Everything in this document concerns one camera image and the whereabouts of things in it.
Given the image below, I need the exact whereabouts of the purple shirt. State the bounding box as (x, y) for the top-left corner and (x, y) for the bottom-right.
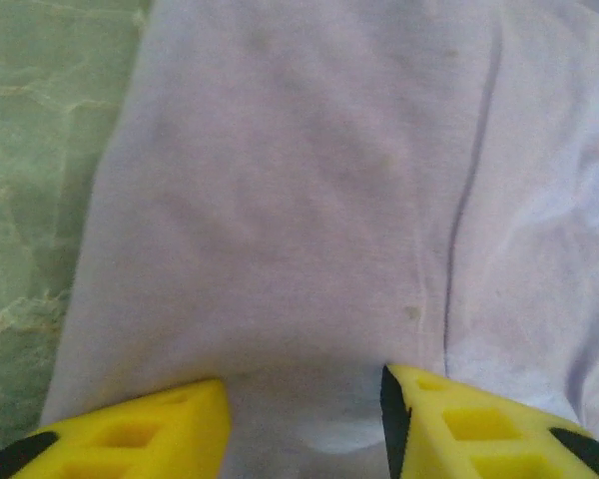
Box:
(39, 0), (599, 479)

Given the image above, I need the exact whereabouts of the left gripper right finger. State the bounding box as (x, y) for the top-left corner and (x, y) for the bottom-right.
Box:
(381, 362), (599, 479)

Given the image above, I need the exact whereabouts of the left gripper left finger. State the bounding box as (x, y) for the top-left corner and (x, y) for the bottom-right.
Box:
(0, 378), (231, 479)

